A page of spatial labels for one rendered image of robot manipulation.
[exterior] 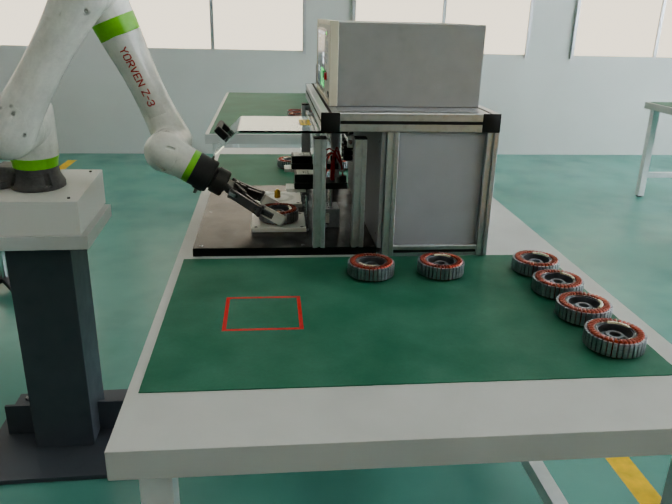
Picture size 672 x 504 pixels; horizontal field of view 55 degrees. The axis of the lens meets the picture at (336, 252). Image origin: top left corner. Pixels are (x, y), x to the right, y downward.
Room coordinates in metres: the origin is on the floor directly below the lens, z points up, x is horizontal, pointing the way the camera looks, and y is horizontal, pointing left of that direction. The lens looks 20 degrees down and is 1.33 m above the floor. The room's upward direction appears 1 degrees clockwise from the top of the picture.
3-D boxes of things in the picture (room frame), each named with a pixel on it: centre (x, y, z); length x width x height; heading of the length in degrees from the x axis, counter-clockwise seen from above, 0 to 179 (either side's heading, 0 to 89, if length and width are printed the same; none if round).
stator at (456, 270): (1.46, -0.25, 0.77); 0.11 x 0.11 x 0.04
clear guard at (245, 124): (1.70, 0.15, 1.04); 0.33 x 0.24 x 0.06; 96
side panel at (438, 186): (1.59, -0.25, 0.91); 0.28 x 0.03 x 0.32; 96
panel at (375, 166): (1.90, -0.07, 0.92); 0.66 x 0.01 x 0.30; 6
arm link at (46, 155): (1.79, 0.86, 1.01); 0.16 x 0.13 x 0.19; 7
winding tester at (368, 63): (1.90, -0.14, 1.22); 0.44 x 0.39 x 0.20; 6
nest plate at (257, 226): (1.76, 0.17, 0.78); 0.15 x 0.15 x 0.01; 6
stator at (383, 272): (1.44, -0.08, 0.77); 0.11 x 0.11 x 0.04
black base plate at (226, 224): (1.88, 0.16, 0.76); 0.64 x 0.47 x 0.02; 6
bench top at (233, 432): (1.90, -0.07, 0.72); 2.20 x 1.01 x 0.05; 6
